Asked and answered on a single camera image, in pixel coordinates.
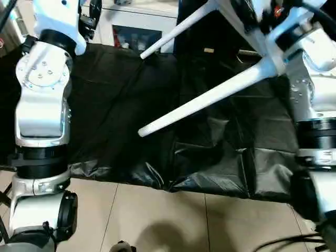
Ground white plastic table leg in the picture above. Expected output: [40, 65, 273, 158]
[137, 59, 286, 139]
[140, 0, 223, 60]

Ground white sideboard cabinet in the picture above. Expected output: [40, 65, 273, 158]
[78, 0, 181, 55]

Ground dark rounded floor object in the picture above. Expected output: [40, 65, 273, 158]
[110, 240, 138, 252]

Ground black folding stand frame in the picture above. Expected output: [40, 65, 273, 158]
[0, 181, 14, 245]

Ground thin black floor cables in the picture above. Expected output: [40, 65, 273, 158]
[251, 232, 326, 252]

